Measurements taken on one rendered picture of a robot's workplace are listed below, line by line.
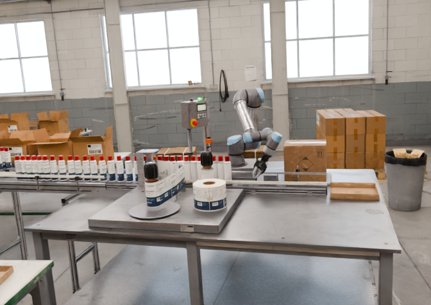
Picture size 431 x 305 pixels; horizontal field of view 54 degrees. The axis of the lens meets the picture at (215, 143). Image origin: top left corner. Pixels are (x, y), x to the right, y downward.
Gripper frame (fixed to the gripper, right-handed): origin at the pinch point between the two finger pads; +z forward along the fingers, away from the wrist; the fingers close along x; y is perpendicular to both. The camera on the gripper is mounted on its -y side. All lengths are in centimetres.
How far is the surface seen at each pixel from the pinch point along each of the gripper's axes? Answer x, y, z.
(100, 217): -66, 75, 44
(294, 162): 19.9, -17.9, -18.2
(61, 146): -195, -92, 107
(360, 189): 67, -9, -27
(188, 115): -62, 1, -16
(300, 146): 17.5, -17.9, -31.1
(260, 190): 7.9, 5.9, 4.9
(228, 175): -16.8, 3.4, 8.1
